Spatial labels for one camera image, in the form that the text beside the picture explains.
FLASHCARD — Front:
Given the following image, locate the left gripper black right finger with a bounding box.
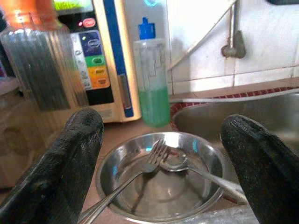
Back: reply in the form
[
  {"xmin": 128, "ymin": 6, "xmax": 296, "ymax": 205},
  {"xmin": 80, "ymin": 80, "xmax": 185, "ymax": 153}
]
[{"xmin": 220, "ymin": 114, "xmax": 299, "ymax": 224}]

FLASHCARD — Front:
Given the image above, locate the thin white plastic tube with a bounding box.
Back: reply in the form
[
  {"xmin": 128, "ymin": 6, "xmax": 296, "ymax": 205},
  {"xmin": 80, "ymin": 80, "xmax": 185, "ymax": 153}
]
[{"xmin": 167, "ymin": 0, "xmax": 238, "ymax": 72}]

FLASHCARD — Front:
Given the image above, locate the clear bubble wrap sheet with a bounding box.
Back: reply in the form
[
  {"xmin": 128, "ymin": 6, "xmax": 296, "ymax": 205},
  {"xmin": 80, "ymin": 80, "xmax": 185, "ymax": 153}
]
[{"xmin": 179, "ymin": 205, "xmax": 260, "ymax": 224}]

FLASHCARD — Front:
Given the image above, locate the cream water ionizer machine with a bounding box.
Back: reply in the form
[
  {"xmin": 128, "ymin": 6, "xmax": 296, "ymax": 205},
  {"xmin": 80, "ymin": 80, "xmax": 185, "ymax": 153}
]
[{"xmin": 53, "ymin": 0, "xmax": 169, "ymax": 124}]

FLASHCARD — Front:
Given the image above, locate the stainless steel fork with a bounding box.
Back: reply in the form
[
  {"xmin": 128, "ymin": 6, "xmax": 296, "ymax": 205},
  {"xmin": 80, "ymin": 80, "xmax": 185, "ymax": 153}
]
[{"xmin": 78, "ymin": 139, "xmax": 172, "ymax": 224}]

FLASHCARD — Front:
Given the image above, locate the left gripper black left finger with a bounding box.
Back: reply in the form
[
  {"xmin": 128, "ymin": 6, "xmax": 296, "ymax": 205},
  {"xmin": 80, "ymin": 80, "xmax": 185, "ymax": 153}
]
[{"xmin": 0, "ymin": 107, "xmax": 105, "ymax": 224}]

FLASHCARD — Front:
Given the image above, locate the green dish soap bottle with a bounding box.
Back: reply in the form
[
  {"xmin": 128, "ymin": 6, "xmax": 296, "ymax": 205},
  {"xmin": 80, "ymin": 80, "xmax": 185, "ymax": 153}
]
[{"xmin": 132, "ymin": 16, "xmax": 171, "ymax": 128}]

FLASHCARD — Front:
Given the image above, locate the clear ribbed jar orange lid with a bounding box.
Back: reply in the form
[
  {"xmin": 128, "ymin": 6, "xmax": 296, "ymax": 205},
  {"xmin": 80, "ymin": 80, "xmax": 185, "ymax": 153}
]
[{"xmin": 0, "ymin": 0, "xmax": 78, "ymax": 112}]

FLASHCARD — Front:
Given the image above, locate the stainless steel sink basin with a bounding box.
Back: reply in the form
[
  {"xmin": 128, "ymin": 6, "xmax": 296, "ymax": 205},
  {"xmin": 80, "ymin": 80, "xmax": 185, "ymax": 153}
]
[{"xmin": 171, "ymin": 92, "xmax": 299, "ymax": 168}]

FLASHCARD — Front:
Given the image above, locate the round stainless steel bowl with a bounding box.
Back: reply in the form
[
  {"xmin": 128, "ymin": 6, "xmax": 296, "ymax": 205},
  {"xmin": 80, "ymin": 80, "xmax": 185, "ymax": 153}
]
[{"xmin": 95, "ymin": 132, "xmax": 225, "ymax": 224}]

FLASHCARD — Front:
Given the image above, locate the stainless steel spoon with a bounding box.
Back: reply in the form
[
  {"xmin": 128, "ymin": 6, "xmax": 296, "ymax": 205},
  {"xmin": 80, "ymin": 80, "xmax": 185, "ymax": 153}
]
[{"xmin": 158, "ymin": 149, "xmax": 248, "ymax": 206}]

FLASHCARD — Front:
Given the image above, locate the black hanging pan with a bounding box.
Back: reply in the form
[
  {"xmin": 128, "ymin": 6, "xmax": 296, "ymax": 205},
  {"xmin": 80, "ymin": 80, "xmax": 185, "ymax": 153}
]
[{"xmin": 266, "ymin": 0, "xmax": 299, "ymax": 6}]

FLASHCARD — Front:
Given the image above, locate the grey wall tap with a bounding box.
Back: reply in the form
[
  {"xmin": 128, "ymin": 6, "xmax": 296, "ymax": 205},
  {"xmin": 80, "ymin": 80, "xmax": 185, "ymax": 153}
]
[{"xmin": 221, "ymin": 0, "xmax": 247, "ymax": 59}]

